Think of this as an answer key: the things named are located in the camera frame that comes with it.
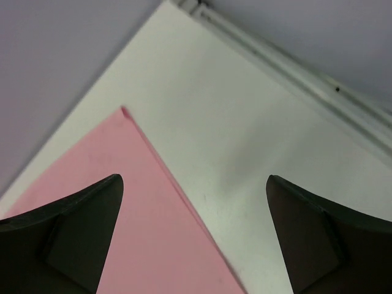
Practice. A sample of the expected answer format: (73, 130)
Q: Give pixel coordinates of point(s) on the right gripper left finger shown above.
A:
(61, 247)

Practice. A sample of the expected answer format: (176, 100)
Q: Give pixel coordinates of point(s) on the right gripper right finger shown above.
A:
(328, 247)

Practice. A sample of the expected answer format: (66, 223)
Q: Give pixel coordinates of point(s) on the pink t-shirt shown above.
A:
(159, 244)

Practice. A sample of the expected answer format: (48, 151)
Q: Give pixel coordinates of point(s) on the aluminium rail frame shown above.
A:
(353, 112)

